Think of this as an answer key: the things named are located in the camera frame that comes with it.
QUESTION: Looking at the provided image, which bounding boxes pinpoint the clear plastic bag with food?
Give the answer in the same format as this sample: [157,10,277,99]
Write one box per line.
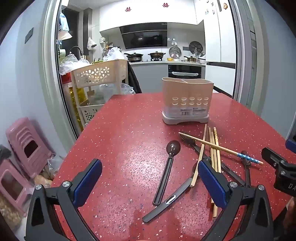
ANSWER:
[35,155,63,187]

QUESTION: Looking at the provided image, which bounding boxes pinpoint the beige tiered basket cart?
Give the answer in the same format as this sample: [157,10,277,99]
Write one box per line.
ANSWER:
[69,59,129,127]

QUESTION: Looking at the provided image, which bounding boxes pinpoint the dark cooking pot with lid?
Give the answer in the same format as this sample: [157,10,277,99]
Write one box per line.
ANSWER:
[148,51,166,61]

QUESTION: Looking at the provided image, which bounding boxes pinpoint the cluttered shelf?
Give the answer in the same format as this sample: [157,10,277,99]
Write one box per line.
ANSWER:
[38,0,262,139]

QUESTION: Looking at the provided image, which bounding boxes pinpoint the blue wooden chopstick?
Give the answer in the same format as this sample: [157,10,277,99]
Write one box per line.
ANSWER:
[179,132,264,165]

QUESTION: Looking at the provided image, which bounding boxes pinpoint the white refrigerator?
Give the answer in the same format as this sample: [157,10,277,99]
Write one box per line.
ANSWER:
[203,0,237,98]

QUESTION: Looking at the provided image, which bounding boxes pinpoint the black jacket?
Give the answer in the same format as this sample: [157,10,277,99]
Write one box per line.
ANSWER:
[127,62,142,94]

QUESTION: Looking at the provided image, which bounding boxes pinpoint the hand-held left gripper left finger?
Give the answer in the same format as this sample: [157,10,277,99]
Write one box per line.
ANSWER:
[24,158,102,241]

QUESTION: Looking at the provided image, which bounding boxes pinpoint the round metal steamer rack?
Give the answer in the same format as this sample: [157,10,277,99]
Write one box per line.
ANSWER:
[169,46,181,59]

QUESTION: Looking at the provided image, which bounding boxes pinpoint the pink plastic stool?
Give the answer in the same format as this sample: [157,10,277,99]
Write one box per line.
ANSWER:
[0,160,35,217]
[6,117,53,179]

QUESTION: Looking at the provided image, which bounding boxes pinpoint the black kitchen faucet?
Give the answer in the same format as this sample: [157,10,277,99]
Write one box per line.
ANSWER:
[69,46,84,58]

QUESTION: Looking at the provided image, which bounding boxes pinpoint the crumpled clear plastic bags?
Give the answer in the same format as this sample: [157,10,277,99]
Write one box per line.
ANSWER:
[58,54,90,76]

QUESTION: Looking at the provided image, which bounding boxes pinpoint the black utensil with oval hole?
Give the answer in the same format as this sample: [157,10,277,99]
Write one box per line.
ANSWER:
[142,178,194,223]

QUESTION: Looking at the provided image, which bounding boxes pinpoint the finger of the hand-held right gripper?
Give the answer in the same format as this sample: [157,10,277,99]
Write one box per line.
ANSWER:
[261,147,292,171]
[285,139,296,152]

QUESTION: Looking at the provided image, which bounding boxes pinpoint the round dark divided pan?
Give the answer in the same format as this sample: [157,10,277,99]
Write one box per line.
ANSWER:
[189,41,203,55]

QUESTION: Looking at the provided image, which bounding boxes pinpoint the black wok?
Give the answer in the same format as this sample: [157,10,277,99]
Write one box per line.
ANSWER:
[124,53,144,62]

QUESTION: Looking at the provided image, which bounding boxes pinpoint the black range hood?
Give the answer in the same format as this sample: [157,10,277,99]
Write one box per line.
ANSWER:
[119,22,168,49]

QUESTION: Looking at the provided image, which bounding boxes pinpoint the built-in black oven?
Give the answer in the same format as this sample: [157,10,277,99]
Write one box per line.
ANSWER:
[168,64,202,79]

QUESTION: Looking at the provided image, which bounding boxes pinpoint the dark wall switch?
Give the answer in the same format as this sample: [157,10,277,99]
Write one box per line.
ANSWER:
[24,27,34,43]

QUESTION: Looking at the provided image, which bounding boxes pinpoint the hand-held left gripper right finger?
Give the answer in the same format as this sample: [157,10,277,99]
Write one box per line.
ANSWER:
[198,160,275,241]

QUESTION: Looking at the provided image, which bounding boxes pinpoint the beige plastic utensil holder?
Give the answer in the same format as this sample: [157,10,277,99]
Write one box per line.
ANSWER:
[161,77,214,126]

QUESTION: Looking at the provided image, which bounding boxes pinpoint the yellow cooking oil bottle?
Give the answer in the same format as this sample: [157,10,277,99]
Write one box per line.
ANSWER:
[68,85,83,131]

